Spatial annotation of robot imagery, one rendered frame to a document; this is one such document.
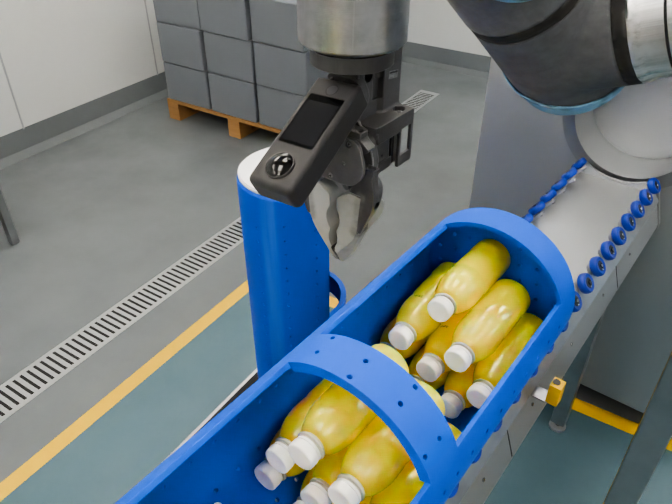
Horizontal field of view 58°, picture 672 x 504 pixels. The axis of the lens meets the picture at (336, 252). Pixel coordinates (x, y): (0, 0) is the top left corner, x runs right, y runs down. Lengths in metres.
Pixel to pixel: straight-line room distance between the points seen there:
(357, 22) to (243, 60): 3.48
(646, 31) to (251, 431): 0.70
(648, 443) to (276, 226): 0.95
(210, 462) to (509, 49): 0.64
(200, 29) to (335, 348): 3.50
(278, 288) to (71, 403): 1.14
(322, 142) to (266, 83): 3.40
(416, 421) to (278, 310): 0.99
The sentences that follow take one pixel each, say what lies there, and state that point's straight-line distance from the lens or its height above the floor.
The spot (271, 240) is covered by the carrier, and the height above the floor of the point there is 0.90.
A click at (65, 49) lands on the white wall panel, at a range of 4.50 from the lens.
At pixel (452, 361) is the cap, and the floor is 1.11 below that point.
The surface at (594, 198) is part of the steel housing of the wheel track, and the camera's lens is 1.80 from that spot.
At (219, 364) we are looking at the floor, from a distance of 2.50.
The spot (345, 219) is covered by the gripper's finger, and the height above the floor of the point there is 1.47.
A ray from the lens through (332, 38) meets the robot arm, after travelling 0.49.
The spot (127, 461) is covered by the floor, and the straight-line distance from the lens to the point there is 2.28.
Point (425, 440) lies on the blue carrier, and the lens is 0.75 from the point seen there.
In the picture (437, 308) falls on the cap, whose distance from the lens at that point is 0.96.
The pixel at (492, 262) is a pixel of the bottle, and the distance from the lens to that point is 1.04.
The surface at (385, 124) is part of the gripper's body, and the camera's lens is 0.54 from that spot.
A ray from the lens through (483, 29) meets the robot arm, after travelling 0.44.
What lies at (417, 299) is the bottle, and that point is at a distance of 1.01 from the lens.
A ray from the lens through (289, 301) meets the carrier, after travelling 1.65.
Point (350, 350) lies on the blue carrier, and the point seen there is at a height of 1.23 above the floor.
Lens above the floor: 1.78
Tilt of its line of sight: 36 degrees down
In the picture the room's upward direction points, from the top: straight up
